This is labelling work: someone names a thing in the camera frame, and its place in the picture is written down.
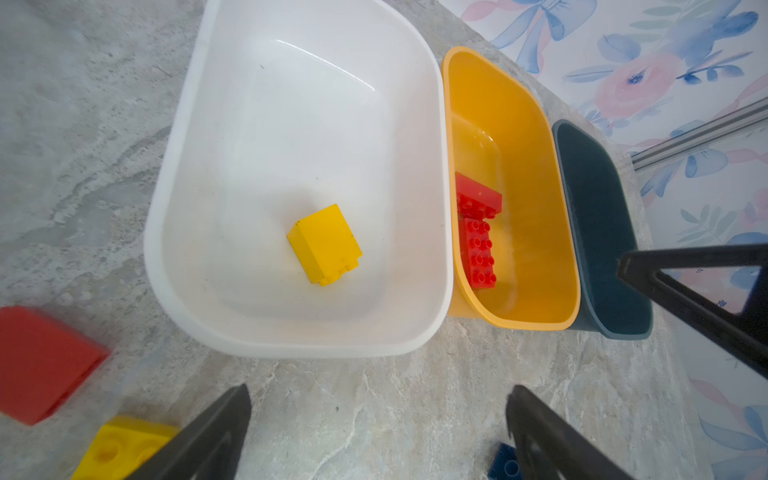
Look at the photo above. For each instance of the white plastic container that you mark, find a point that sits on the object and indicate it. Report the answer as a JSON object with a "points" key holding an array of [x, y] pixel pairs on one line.
{"points": [[287, 108]]}

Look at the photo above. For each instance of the red block left side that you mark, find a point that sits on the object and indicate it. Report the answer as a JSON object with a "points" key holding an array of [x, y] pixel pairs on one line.
{"points": [[43, 362]]}

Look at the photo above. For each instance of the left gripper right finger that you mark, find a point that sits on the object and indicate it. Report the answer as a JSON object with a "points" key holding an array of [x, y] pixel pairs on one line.
{"points": [[548, 447]]}

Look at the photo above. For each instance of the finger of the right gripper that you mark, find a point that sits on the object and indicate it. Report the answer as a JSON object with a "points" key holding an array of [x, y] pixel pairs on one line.
{"points": [[743, 334]]}

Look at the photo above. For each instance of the small blue lego brick center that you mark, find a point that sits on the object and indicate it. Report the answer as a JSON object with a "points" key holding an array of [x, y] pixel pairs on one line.
{"points": [[505, 465]]}

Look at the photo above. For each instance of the right aluminium corner post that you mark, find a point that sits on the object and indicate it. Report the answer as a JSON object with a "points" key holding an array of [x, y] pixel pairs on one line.
{"points": [[739, 119]]}

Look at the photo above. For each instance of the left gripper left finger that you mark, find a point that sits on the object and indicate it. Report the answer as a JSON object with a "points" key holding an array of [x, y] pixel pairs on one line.
{"points": [[210, 447]]}

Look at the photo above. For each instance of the red lego brick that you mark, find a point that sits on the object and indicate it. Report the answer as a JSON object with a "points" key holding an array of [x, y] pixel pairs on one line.
{"points": [[475, 200], [475, 247]]}

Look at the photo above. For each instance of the small yellow lego brick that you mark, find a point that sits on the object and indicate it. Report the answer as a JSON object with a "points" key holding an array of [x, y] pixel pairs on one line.
{"points": [[325, 245]]}

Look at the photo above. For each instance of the dark teal plastic container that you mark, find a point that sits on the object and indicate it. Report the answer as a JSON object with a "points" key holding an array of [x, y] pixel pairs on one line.
{"points": [[602, 232]]}

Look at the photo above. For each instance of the yellow lego brick near arm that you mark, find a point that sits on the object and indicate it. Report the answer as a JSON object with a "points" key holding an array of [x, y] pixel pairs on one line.
{"points": [[121, 446]]}

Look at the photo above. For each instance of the yellow plastic container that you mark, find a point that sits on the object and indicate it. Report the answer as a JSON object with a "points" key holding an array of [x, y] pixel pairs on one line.
{"points": [[499, 136]]}

